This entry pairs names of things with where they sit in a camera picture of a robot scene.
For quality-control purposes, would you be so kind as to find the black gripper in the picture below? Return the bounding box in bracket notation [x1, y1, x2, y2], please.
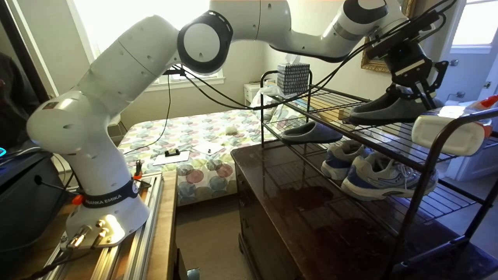
[386, 40, 451, 112]

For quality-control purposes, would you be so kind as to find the grey slipper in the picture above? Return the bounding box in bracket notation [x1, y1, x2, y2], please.
[341, 84, 445, 127]
[278, 121, 345, 146]

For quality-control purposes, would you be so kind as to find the white panel door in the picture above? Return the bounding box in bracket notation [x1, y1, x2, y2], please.
[439, 0, 498, 107]

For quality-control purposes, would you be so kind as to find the black metal shoe rack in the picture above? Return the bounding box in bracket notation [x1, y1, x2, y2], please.
[258, 68, 498, 280]

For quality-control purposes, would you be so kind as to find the white low cabinet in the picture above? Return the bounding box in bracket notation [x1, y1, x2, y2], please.
[442, 146, 498, 183]

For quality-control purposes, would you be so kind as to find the grey blue sneaker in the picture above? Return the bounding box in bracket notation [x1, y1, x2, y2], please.
[319, 137, 367, 183]
[339, 151, 443, 204]

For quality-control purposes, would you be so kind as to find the patterned tissue box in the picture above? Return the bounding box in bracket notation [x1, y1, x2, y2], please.
[275, 62, 313, 96]

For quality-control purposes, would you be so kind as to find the white tissue in box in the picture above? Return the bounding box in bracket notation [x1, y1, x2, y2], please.
[283, 54, 303, 68]

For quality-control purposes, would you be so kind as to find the crumpled white tissue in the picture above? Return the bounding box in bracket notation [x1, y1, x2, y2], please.
[250, 90, 292, 112]

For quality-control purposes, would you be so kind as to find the dark wooden dresser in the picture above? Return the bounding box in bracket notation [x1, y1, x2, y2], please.
[230, 138, 498, 280]

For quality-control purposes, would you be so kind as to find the bed with floral cover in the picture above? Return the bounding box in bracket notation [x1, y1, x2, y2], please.
[116, 106, 292, 210]

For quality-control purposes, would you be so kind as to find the white paper sheet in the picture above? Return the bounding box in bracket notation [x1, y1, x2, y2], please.
[151, 148, 191, 168]

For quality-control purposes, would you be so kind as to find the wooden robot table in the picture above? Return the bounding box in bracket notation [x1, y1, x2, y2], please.
[9, 168, 180, 280]

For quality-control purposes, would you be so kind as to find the black cable bundle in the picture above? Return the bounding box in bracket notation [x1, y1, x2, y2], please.
[168, 29, 398, 113]

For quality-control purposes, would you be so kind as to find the thin black hanging cable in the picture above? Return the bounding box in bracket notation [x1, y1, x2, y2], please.
[123, 71, 176, 157]

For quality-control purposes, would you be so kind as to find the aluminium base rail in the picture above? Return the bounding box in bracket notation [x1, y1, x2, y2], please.
[40, 172, 168, 280]

